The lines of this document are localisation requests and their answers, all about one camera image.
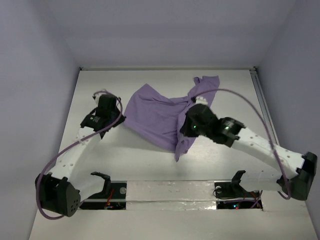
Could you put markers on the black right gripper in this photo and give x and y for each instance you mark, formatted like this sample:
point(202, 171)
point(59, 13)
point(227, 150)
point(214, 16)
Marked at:
point(186, 128)

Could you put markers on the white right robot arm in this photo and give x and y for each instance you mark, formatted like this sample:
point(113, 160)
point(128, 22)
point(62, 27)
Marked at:
point(296, 171)

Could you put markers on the silver tape strip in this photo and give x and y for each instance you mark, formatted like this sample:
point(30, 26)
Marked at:
point(180, 195)

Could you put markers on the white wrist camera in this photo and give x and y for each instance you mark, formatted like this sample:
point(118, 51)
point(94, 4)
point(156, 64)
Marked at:
point(201, 100)
point(96, 96)

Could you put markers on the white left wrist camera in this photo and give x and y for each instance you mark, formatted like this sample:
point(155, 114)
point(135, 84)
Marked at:
point(96, 96)

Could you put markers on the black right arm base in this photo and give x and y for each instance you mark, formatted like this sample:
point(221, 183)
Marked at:
point(230, 195)

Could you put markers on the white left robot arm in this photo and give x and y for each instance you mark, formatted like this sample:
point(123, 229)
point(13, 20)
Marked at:
point(57, 193)

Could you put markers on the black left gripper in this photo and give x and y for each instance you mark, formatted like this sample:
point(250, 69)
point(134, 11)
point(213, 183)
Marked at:
point(120, 121)

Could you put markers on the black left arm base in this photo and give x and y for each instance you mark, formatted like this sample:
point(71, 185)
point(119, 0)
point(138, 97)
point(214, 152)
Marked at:
point(111, 197)

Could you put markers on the purple t shirt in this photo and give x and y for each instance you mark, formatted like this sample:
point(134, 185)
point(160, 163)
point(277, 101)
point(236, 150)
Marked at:
point(159, 119)

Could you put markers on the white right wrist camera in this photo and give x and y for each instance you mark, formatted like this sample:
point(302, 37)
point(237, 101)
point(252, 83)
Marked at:
point(201, 100)

